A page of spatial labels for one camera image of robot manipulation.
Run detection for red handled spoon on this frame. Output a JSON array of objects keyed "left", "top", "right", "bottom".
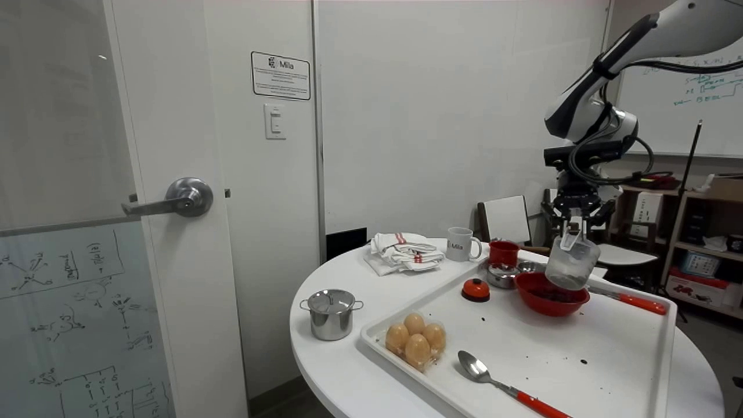
[{"left": 457, "top": 351, "right": 571, "bottom": 418}]

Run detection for small steel cup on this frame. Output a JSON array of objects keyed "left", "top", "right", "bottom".
[{"left": 489, "top": 266, "right": 515, "bottom": 289}]

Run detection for clear plastic measuring jug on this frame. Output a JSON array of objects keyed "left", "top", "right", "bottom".
[{"left": 545, "top": 225, "right": 600, "bottom": 289}]

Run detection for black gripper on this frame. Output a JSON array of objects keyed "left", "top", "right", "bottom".
[{"left": 545, "top": 185, "right": 615, "bottom": 231}]

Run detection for red cup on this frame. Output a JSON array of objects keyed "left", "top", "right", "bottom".
[{"left": 490, "top": 241, "right": 519, "bottom": 270}]

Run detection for white red cloth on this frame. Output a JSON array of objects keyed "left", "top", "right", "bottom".
[{"left": 364, "top": 231, "right": 444, "bottom": 276}]

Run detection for brown eggs pile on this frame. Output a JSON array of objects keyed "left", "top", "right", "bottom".
[{"left": 386, "top": 314, "right": 449, "bottom": 371}]

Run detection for white light switch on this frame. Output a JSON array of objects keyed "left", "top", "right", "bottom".
[{"left": 266, "top": 103, "right": 285, "bottom": 138}]

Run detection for round white table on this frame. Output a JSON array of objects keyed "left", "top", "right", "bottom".
[{"left": 290, "top": 245, "right": 725, "bottom": 418}]

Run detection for coffee beans in bowl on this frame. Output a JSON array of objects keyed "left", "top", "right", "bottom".
[{"left": 529, "top": 285, "right": 577, "bottom": 302}]

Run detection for wall sign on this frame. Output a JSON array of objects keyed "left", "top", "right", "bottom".
[{"left": 251, "top": 51, "right": 311, "bottom": 99}]

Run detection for wooden shelf unit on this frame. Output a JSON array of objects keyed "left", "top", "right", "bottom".
[{"left": 607, "top": 173, "right": 743, "bottom": 319}]

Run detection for white chair back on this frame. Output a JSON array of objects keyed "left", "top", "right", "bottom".
[{"left": 483, "top": 195, "right": 529, "bottom": 243}]

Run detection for glass mug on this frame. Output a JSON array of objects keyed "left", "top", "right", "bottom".
[{"left": 447, "top": 227, "right": 483, "bottom": 263}]

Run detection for small steel pot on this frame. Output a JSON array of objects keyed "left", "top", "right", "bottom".
[{"left": 300, "top": 287, "right": 364, "bottom": 342}]

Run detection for silver door handle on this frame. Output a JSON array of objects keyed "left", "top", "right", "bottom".
[{"left": 123, "top": 177, "right": 215, "bottom": 218}]

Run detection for whiteboard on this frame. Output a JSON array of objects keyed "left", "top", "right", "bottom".
[{"left": 617, "top": 66, "right": 743, "bottom": 157}]

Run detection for white plastic tray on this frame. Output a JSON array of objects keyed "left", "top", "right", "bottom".
[{"left": 359, "top": 266, "right": 679, "bottom": 418}]

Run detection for red bowl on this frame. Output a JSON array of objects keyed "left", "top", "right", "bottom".
[{"left": 515, "top": 271, "right": 591, "bottom": 318}]

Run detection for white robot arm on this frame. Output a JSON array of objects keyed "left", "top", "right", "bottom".
[{"left": 543, "top": 0, "right": 743, "bottom": 235}]

